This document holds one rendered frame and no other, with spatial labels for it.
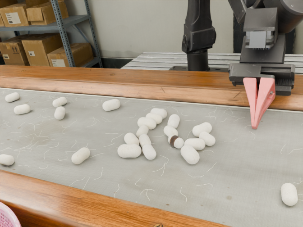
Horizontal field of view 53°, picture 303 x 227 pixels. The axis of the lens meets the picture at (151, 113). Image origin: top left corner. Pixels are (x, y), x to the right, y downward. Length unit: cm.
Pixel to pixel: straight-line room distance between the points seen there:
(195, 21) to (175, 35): 190
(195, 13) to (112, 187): 54
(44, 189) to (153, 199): 15
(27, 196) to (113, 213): 13
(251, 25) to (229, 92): 18
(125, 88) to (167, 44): 211
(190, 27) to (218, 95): 28
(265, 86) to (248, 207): 20
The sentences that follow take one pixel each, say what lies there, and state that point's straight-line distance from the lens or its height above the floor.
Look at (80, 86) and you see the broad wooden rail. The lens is 78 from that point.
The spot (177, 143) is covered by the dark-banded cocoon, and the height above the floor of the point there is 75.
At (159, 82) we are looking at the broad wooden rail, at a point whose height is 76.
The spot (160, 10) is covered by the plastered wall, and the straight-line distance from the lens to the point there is 274.
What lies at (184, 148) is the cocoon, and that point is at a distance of 46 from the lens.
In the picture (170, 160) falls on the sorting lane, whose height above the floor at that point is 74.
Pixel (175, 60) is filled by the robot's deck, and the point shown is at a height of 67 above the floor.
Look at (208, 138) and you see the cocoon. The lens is 49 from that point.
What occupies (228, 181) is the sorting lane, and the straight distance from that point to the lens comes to 43.
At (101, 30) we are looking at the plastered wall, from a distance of 312.
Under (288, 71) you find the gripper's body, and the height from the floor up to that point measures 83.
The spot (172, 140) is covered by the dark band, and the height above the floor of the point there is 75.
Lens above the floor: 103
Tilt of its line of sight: 28 degrees down
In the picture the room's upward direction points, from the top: 9 degrees counter-clockwise
